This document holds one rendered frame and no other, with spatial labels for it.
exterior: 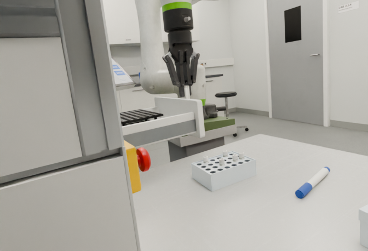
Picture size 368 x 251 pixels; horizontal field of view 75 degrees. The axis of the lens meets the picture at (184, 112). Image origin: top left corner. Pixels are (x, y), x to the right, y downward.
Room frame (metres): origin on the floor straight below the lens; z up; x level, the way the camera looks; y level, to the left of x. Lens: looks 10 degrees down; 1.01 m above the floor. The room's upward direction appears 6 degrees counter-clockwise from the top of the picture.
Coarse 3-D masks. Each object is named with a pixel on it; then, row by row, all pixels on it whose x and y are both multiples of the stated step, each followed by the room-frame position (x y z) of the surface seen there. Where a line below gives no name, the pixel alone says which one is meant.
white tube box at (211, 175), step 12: (216, 156) 0.57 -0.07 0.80; (228, 156) 0.56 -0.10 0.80; (192, 168) 0.54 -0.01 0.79; (204, 168) 0.51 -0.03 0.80; (216, 168) 0.50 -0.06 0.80; (228, 168) 0.49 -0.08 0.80; (240, 168) 0.50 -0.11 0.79; (252, 168) 0.52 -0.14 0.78; (204, 180) 0.49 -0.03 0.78; (216, 180) 0.47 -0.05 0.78; (228, 180) 0.48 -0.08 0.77; (240, 180) 0.50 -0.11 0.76
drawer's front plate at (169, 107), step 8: (160, 104) 0.87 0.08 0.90; (168, 104) 0.82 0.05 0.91; (176, 104) 0.77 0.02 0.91; (184, 104) 0.73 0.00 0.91; (192, 104) 0.69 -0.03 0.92; (200, 104) 0.67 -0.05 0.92; (160, 112) 0.88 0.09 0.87; (168, 112) 0.82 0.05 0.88; (176, 112) 0.77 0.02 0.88; (184, 112) 0.73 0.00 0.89; (200, 112) 0.67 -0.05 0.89; (200, 120) 0.67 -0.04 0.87; (200, 128) 0.67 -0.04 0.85; (200, 136) 0.67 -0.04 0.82
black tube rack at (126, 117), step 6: (120, 114) 0.76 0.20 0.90; (126, 114) 0.74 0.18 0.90; (132, 114) 0.73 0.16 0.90; (138, 114) 0.72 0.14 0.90; (144, 114) 0.70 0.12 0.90; (150, 114) 0.70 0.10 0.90; (126, 120) 0.63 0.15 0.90; (132, 120) 0.63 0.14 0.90; (138, 120) 0.64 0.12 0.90; (144, 120) 0.76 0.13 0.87; (150, 120) 0.75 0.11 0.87
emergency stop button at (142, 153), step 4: (140, 148) 0.38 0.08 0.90; (136, 152) 0.39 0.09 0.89; (140, 152) 0.37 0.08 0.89; (144, 152) 0.37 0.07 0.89; (140, 156) 0.37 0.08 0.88; (144, 156) 0.37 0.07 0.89; (148, 156) 0.37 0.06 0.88; (140, 160) 0.37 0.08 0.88; (144, 160) 0.36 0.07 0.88; (148, 160) 0.37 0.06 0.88; (140, 164) 0.37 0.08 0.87; (144, 164) 0.36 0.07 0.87; (148, 164) 0.37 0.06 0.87; (140, 168) 0.38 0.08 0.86; (144, 168) 0.37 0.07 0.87; (148, 168) 0.37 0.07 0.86
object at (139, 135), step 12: (156, 108) 0.88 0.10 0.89; (156, 120) 0.62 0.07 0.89; (168, 120) 0.64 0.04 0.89; (180, 120) 0.66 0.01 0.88; (192, 120) 0.67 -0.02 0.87; (132, 132) 0.59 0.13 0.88; (144, 132) 0.60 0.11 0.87; (156, 132) 0.62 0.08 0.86; (168, 132) 0.63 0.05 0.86; (180, 132) 0.65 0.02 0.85; (192, 132) 0.67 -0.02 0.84; (132, 144) 0.58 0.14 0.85; (144, 144) 0.60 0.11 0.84
